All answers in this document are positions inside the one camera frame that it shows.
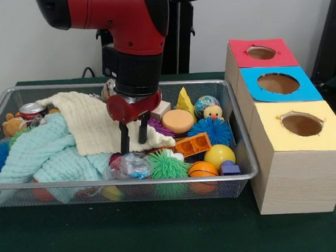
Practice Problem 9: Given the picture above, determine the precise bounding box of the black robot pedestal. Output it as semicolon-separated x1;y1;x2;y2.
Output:
93;0;212;79

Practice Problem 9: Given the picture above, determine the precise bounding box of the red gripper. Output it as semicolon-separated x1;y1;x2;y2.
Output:
105;89;166;155

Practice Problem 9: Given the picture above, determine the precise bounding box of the mint green waffle cloth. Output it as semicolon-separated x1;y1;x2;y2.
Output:
0;109;116;208

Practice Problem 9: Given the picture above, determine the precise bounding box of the black cable loop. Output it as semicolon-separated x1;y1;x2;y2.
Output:
81;66;96;79

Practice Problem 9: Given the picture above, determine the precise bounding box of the yellow cheese wedge toy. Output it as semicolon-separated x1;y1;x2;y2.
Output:
174;86;199;123

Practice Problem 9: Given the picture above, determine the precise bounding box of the green spiky ball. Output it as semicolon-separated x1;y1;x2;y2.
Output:
146;147;194;201

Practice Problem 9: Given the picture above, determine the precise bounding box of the wooden box with three holes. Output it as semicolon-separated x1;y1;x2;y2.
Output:
222;32;336;218

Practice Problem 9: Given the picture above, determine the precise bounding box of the blue spiky ball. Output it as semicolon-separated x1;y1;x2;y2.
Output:
186;115;234;150

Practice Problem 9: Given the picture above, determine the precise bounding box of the orange building brick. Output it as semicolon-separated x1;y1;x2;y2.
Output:
173;131;213;158

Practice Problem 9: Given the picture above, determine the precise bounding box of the clear plastic packet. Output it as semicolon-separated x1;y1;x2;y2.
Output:
104;151;155;182

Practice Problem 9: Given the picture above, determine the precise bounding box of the orange foam disc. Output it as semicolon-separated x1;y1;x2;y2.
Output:
160;108;196;134

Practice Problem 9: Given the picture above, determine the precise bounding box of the cream waffle cloth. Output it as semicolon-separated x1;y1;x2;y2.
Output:
36;85;177;159

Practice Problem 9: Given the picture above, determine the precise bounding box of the small orange basketball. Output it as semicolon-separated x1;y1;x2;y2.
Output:
187;159;221;196

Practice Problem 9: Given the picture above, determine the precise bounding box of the black upright panel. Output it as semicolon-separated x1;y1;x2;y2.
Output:
305;0;336;88

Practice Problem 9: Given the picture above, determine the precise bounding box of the globe print ball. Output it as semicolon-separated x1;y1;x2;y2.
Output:
194;94;222;120

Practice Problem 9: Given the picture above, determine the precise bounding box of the yellow ball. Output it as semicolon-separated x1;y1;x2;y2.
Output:
203;143;237;172

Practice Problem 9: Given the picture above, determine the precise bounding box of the shallow mesh bin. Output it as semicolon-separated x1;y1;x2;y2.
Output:
0;72;260;213

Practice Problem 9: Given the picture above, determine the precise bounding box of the dark green table cloth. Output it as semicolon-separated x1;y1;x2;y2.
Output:
0;62;336;252

